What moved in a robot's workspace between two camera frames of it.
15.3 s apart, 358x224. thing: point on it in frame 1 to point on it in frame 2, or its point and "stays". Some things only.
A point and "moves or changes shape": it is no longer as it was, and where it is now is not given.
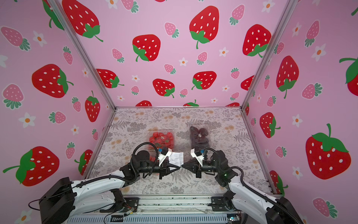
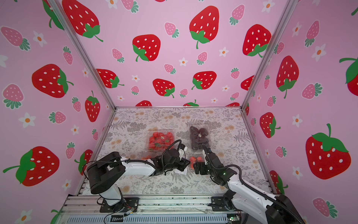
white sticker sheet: [176, 158] moves or changes shape
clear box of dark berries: [199, 138] stays
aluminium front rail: [165, 209] stays
